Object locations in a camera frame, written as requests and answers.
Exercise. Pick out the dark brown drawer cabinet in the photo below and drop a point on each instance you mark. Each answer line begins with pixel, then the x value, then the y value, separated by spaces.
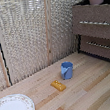
pixel 95 33

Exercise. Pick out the blue plastic cup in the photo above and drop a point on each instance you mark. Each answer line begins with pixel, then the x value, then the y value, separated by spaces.
pixel 67 71

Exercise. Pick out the yellow toy block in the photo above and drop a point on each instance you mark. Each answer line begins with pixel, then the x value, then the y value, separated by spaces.
pixel 58 85

